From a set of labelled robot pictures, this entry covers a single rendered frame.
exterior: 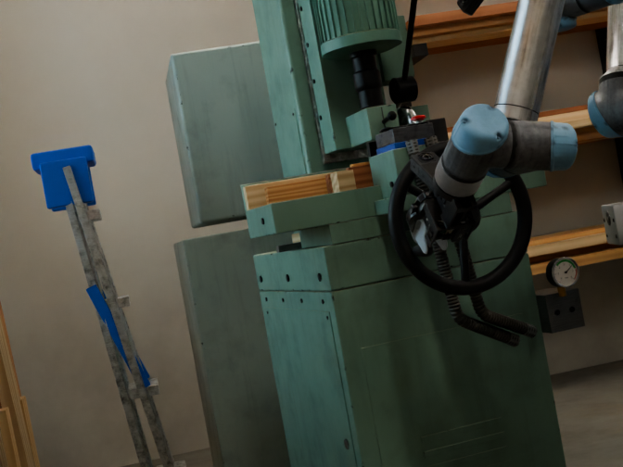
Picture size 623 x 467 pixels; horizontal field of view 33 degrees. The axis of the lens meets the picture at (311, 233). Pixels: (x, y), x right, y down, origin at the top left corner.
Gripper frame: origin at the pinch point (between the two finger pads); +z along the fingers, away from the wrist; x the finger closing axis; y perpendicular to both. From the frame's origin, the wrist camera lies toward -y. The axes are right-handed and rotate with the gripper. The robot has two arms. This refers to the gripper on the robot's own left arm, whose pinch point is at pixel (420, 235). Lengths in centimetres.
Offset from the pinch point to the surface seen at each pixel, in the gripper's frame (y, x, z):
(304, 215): -18.2, -13.1, 16.8
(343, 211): -17.7, -5.1, 17.1
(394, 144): -23.0, 4.5, 4.2
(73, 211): -70, -49, 82
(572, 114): -130, 163, 160
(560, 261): 0.7, 36.7, 20.5
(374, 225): -14.5, 0.7, 18.9
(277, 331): -19, -11, 69
